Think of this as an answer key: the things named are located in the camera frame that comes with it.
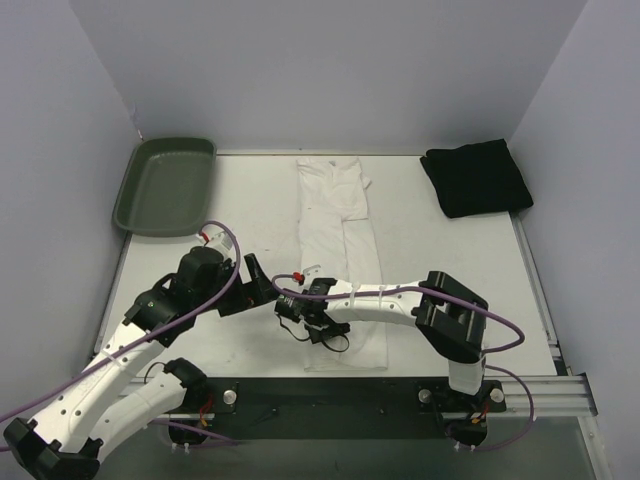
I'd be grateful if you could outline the white t-shirt with robot print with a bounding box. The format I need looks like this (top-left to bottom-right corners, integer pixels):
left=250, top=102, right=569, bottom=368
left=296, top=157, right=388, bottom=372

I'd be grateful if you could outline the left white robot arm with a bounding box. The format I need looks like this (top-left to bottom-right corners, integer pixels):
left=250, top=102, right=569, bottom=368
left=3, top=245, right=277, bottom=479

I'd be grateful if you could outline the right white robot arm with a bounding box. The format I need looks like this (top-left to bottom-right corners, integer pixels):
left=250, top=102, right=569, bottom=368
left=274, top=271, right=488, bottom=396

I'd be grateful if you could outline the dark green plastic tray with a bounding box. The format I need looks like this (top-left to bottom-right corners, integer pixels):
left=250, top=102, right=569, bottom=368
left=112, top=137, right=217, bottom=238

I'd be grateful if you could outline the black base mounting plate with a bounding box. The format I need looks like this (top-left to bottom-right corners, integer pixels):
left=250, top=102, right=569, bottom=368
left=163, top=377, right=506, bottom=441

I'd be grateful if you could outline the folded black t-shirt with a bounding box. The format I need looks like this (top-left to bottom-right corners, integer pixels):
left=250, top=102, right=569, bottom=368
left=420, top=139, right=534, bottom=219

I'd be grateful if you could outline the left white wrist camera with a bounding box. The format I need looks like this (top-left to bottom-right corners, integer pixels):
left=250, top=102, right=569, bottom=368
left=198, top=231, right=235, bottom=259

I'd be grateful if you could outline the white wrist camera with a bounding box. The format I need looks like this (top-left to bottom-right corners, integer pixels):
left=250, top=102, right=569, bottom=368
left=198, top=231, right=235, bottom=259
left=292, top=264, right=323, bottom=288

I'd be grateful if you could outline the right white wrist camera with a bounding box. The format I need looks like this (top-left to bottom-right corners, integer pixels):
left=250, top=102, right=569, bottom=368
left=292, top=264, right=323, bottom=288

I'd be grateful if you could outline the aluminium extrusion rail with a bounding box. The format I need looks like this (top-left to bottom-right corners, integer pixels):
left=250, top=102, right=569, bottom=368
left=489, top=374, right=598, bottom=418

